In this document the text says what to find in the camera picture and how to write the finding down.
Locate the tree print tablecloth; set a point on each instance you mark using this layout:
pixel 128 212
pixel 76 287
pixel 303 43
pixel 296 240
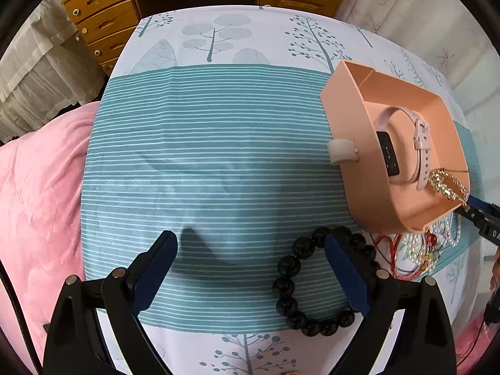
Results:
pixel 211 126

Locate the cream lace cover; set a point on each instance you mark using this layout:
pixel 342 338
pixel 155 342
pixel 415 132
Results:
pixel 46 68

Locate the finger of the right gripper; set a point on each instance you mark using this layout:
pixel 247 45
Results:
pixel 484 216

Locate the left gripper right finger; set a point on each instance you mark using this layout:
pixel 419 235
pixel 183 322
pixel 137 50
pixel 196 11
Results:
pixel 409 317

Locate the pink strap smart watch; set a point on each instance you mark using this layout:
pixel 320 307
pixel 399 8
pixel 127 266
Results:
pixel 406 150

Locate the pink plastic tray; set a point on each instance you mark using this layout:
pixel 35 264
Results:
pixel 352 99

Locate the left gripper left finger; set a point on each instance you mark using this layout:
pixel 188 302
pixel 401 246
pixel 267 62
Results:
pixel 75 342

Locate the pink quilt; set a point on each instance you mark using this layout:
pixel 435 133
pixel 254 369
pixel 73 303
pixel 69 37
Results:
pixel 41 183

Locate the white floral curtain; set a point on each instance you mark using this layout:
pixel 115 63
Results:
pixel 445 35

